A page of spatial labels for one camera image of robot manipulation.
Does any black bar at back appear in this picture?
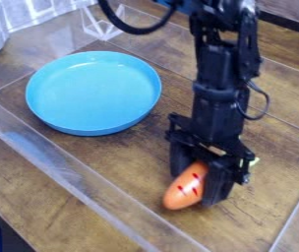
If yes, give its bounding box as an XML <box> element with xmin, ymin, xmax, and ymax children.
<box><xmin>260</xmin><ymin>11</ymin><xmax>299</xmax><ymax>32</ymax></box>

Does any clear acrylic barrier wall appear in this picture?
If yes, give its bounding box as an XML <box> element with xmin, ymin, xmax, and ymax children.
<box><xmin>0</xmin><ymin>12</ymin><xmax>299</xmax><ymax>252</ymax></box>

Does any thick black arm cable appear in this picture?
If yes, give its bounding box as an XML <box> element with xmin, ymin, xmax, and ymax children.
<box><xmin>97</xmin><ymin>0</ymin><xmax>180</xmax><ymax>36</ymax></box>

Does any blue round tray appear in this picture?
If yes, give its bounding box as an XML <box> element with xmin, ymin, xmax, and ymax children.
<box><xmin>27</xmin><ymin>51</ymin><xmax>162</xmax><ymax>136</ymax></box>

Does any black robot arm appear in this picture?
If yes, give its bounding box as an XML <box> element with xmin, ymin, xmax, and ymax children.
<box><xmin>168</xmin><ymin>0</ymin><xmax>263</xmax><ymax>207</ymax></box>

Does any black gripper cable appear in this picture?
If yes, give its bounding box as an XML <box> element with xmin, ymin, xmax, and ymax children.
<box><xmin>236</xmin><ymin>80</ymin><xmax>272</xmax><ymax>122</ymax></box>

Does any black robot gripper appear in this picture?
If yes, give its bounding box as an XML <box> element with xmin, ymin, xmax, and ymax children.
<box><xmin>166</xmin><ymin>83</ymin><xmax>256</xmax><ymax>207</ymax></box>

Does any orange toy carrot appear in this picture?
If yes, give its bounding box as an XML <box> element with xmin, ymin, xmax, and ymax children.
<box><xmin>164</xmin><ymin>160</ymin><xmax>209</xmax><ymax>210</ymax></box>

